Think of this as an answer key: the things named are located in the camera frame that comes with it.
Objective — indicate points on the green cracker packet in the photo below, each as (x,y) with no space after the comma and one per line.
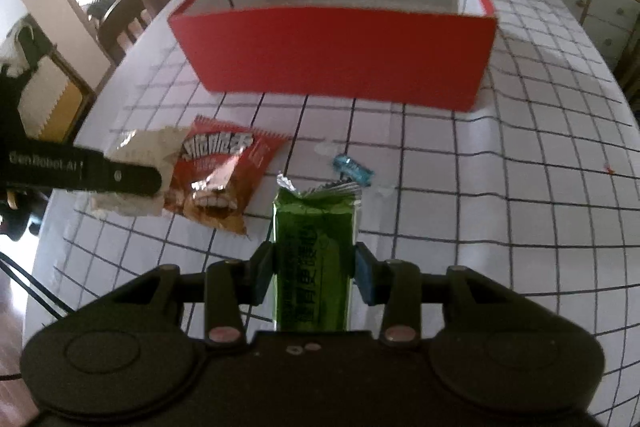
(314,232)

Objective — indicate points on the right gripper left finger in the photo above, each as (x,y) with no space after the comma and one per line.
(228,286)

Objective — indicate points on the blue wrapped candy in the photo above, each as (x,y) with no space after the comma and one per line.
(352,170)

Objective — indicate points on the white patterned snack packet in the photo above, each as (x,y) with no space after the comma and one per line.
(144,161)

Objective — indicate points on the red cardboard box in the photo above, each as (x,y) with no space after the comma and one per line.
(421,52)

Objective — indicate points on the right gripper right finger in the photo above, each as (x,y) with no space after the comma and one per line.
(396,286)

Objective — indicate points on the white grid tablecloth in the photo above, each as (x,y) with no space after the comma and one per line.
(537,187)

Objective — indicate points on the red snack bag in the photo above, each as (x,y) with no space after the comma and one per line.
(219,167)

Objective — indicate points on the wooden chair brown cushion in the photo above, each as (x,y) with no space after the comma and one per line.
(123,24)

